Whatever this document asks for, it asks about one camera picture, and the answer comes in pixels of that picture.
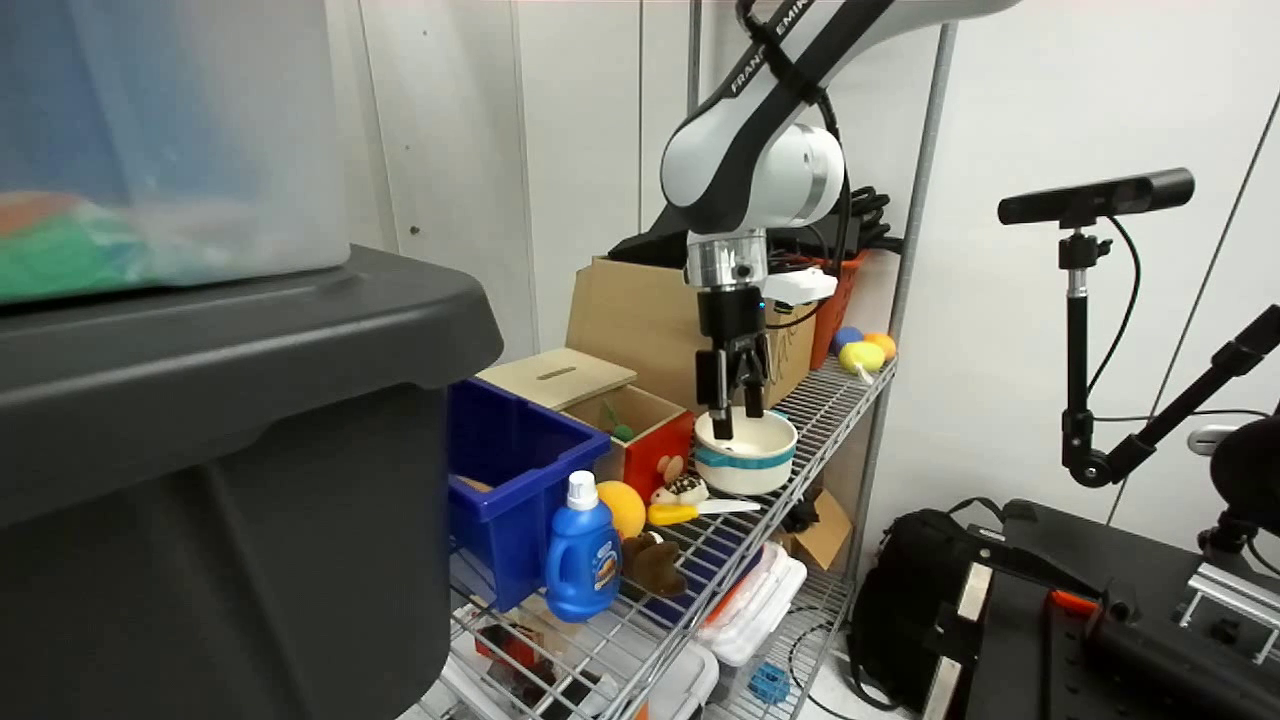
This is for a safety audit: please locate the red handled tool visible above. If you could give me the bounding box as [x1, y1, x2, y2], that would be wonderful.
[1040, 586, 1134, 629]

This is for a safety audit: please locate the dark grey storage tote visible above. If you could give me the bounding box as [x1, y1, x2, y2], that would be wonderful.
[0, 241, 509, 720]

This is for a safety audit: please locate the small dark brown toy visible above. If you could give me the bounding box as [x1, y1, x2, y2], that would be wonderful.
[620, 534, 688, 603]

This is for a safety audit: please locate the wooden box with red drawer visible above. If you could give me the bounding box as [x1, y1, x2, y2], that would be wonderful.
[472, 346, 701, 507]

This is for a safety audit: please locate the yellow round toy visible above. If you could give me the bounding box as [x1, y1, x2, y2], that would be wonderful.
[836, 338, 893, 390]

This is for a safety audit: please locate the white plastic container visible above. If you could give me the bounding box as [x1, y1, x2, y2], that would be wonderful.
[697, 542, 811, 674]
[637, 639, 723, 720]

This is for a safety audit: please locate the orange bucket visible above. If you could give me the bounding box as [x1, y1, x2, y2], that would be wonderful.
[807, 252, 869, 377]

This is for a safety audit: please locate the metal rack pole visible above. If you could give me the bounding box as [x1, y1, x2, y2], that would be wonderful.
[680, 0, 712, 126]
[847, 19, 962, 563]

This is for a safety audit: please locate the black cart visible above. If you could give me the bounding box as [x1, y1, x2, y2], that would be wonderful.
[954, 498, 1280, 720]

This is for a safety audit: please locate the yellow plastic toy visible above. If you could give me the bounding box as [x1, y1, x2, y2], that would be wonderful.
[645, 482, 712, 534]

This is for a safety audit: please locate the cardboard flap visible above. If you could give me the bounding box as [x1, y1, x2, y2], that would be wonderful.
[778, 486, 854, 578]

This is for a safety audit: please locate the blue tape roll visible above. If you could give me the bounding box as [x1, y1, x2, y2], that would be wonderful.
[743, 662, 798, 710]

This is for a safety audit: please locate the blue plastic bin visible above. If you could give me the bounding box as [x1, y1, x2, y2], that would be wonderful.
[444, 377, 614, 616]

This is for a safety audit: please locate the clear storage bin dark lid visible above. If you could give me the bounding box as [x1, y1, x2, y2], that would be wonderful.
[0, 0, 355, 313]

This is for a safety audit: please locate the black bar camera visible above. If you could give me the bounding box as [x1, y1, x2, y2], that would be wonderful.
[993, 163, 1201, 230]

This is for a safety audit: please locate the large cardboard box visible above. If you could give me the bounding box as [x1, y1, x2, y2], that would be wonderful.
[564, 257, 822, 417]

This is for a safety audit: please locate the black backpack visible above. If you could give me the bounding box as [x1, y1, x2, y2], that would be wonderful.
[842, 506, 1024, 720]

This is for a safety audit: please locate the black camera stand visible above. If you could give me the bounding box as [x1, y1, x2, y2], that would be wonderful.
[1057, 219, 1280, 493]

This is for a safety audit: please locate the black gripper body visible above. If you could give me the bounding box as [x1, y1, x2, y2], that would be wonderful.
[697, 286, 773, 356]

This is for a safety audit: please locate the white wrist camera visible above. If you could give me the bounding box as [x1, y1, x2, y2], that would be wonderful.
[761, 266, 842, 313]

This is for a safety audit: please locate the packet with coloured items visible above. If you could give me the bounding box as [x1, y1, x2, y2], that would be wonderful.
[476, 622, 550, 676]

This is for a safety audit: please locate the aluminium rail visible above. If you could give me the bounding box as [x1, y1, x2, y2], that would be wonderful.
[1172, 557, 1280, 633]

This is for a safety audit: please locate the white pot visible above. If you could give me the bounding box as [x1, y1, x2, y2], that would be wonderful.
[688, 405, 803, 501]

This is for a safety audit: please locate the blue detergent bottle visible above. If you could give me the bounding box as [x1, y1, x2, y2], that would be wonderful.
[540, 467, 624, 629]

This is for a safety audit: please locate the black round object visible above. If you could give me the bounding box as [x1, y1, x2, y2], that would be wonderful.
[1203, 410, 1280, 561]

